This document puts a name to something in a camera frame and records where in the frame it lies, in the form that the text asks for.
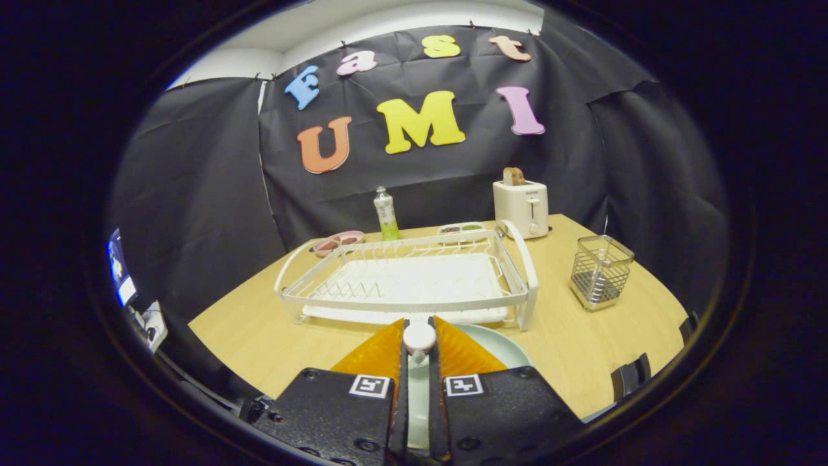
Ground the pale green plate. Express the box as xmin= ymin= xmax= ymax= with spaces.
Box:
xmin=408 ymin=324 xmax=532 ymax=450

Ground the white box device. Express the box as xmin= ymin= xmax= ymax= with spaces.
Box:
xmin=133 ymin=300 xmax=169 ymax=353

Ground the pink plate with sausages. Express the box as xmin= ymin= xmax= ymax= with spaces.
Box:
xmin=312 ymin=230 xmax=365 ymax=258

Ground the white toaster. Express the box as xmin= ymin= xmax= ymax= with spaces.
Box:
xmin=492 ymin=179 xmax=550 ymax=239

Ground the white wire dish rack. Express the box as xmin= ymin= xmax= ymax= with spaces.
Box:
xmin=274 ymin=219 xmax=539 ymax=332

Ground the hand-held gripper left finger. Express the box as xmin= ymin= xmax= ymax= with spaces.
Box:
xmin=256 ymin=317 xmax=409 ymax=466

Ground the clear bottle green liquid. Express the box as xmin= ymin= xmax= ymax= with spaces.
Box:
xmin=373 ymin=186 xmax=400 ymax=241

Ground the black table edge clamp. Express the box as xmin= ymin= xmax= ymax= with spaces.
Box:
xmin=611 ymin=353 xmax=652 ymax=403
xmin=678 ymin=311 xmax=701 ymax=345

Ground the clear wire cutlery basket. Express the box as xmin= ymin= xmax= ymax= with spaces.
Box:
xmin=570 ymin=234 xmax=635 ymax=312

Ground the bright screen device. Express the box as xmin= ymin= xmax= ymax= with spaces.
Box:
xmin=107 ymin=228 xmax=138 ymax=307

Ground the white spoon pink striped handle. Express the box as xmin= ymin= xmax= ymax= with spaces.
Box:
xmin=403 ymin=324 xmax=437 ymax=364

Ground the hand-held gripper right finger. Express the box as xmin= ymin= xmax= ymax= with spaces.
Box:
xmin=427 ymin=315 xmax=586 ymax=466

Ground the black backdrop cloth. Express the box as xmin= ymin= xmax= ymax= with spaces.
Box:
xmin=107 ymin=10 xmax=732 ymax=389

